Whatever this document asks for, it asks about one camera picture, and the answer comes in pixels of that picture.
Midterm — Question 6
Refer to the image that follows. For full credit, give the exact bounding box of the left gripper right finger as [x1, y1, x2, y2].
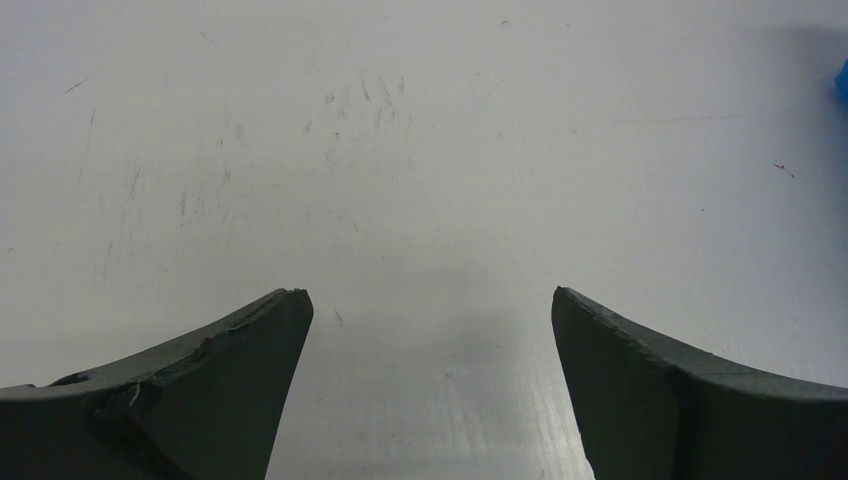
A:
[551, 287, 847, 479]

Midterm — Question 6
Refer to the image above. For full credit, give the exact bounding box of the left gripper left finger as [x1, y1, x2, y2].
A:
[1, 289, 314, 479]

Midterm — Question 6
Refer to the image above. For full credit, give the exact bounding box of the blue plastic bin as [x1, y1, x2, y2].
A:
[834, 60, 848, 104]

